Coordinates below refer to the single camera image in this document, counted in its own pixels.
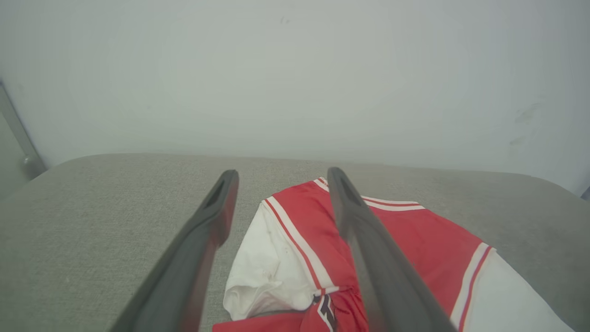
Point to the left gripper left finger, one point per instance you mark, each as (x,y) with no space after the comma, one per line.
(184,276)

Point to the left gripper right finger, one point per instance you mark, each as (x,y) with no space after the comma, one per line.
(387,286)

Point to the red and white jersey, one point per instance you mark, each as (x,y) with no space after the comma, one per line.
(424,249)

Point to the grey fabric sofa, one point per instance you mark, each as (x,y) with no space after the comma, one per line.
(92,230)

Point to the dark blue-grey object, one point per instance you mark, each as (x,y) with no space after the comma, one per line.
(586,194)

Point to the grey metal wall rail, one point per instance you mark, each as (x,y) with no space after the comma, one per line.
(14,124)

